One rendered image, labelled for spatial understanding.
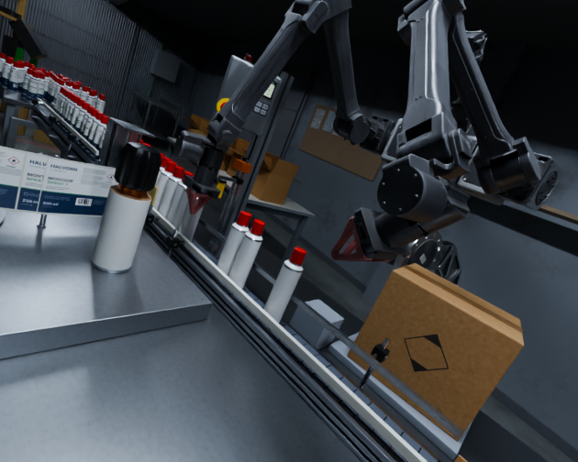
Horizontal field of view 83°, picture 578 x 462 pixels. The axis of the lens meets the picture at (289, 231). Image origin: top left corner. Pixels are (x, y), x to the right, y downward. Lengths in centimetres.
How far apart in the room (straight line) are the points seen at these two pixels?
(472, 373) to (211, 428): 56
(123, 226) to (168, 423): 41
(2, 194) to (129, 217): 30
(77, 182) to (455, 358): 100
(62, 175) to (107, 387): 53
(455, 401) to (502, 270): 268
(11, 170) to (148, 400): 60
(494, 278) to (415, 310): 269
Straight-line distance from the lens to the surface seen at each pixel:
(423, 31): 68
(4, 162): 96
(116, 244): 83
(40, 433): 62
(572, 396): 349
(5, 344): 69
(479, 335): 85
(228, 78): 110
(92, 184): 101
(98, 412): 64
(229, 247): 92
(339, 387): 72
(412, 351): 88
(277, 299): 81
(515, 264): 349
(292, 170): 279
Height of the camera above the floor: 131
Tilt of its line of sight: 14 degrees down
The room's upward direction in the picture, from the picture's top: 23 degrees clockwise
